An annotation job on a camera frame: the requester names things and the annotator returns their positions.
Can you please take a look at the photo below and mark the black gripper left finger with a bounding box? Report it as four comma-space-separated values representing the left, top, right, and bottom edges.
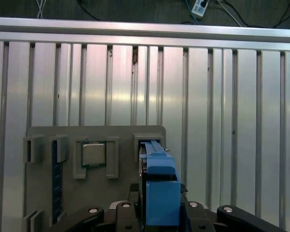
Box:
47, 183, 147, 232

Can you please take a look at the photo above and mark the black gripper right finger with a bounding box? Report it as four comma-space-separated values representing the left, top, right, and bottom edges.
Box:
180, 183, 285, 232

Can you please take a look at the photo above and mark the hard disk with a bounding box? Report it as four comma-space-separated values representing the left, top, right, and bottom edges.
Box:
138, 141, 182, 227

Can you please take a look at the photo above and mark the grey parts rack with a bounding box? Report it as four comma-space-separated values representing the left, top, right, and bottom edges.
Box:
22, 125, 167, 232

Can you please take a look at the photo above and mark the silver CPU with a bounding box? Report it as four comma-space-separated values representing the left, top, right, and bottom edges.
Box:
81, 142, 107, 167

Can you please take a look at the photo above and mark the blue RAM stick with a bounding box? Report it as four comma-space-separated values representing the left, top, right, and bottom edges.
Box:
52, 139, 64, 224

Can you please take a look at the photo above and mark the white power strip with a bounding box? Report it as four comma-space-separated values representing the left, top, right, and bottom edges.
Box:
192, 0, 210, 17

